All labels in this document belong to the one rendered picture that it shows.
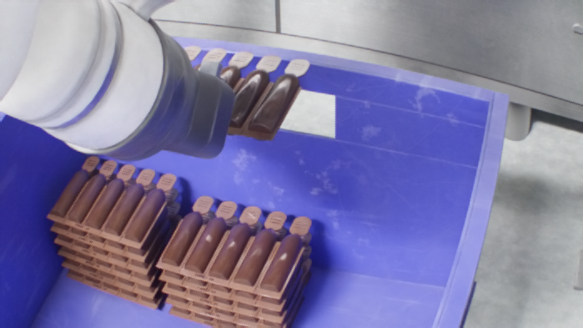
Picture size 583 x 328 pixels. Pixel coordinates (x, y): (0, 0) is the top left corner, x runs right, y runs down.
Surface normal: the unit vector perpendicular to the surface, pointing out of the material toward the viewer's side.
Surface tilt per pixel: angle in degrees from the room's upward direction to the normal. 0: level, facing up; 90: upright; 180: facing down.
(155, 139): 118
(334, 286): 0
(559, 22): 90
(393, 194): 90
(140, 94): 99
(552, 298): 0
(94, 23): 75
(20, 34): 112
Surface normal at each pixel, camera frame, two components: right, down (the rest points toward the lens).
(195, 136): 0.75, 0.30
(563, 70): -0.34, 0.59
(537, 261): -0.02, -0.78
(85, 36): 0.94, 0.07
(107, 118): 0.55, 0.74
